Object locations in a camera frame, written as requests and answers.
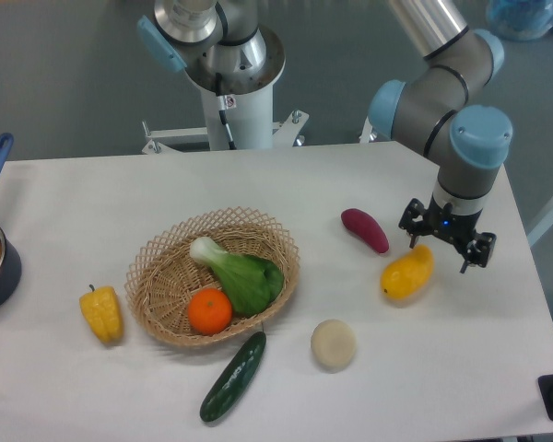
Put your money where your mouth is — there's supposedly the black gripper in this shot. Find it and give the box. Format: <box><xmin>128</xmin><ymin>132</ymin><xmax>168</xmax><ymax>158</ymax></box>
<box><xmin>398</xmin><ymin>195</ymin><xmax>497</xmax><ymax>273</ymax></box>

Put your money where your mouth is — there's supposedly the yellow mango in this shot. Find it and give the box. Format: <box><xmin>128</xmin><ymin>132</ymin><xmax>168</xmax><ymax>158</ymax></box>
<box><xmin>380</xmin><ymin>244</ymin><xmax>435</xmax><ymax>301</ymax></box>

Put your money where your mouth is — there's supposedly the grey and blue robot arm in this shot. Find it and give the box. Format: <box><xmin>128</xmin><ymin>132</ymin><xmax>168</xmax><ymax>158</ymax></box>
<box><xmin>136</xmin><ymin>1</ymin><xmax>513</xmax><ymax>267</ymax></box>

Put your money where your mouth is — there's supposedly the purple sweet potato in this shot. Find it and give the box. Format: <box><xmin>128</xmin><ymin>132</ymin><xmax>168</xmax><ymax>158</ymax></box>
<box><xmin>340</xmin><ymin>208</ymin><xmax>390</xmax><ymax>254</ymax></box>

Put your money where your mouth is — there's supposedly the green bok choy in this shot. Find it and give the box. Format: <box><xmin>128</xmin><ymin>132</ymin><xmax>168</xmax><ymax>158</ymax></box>
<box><xmin>189</xmin><ymin>237</ymin><xmax>285</xmax><ymax>318</ymax></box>

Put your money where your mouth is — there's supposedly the blue plastic bag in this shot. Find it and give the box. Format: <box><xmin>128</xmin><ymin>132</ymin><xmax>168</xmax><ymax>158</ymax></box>
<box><xmin>486</xmin><ymin>0</ymin><xmax>553</xmax><ymax>42</ymax></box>

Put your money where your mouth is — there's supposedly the woven wicker basket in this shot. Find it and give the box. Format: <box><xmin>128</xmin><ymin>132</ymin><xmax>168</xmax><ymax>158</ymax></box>
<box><xmin>125</xmin><ymin>207</ymin><xmax>300</xmax><ymax>348</ymax></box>

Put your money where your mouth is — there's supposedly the orange tangerine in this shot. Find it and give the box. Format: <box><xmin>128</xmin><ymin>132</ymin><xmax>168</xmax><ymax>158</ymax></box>
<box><xmin>187</xmin><ymin>288</ymin><xmax>232</xmax><ymax>335</ymax></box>

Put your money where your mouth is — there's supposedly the dark green cucumber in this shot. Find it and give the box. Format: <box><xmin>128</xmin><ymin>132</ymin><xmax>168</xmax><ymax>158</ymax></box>
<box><xmin>199</xmin><ymin>331</ymin><xmax>266</xmax><ymax>423</ymax></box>

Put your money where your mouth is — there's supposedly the yellow bell pepper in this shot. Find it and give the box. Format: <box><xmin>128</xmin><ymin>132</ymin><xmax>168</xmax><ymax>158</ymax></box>
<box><xmin>79</xmin><ymin>285</ymin><xmax>124</xmax><ymax>344</ymax></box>

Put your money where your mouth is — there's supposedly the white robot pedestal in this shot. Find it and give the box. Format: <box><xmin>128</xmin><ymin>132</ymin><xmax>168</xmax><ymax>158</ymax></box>
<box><xmin>140</xmin><ymin>85</ymin><xmax>379</xmax><ymax>156</ymax></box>

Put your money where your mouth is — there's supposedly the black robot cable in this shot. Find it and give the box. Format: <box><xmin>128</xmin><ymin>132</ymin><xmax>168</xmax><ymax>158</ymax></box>
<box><xmin>214</xmin><ymin>73</ymin><xmax>238</xmax><ymax>151</ymax></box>

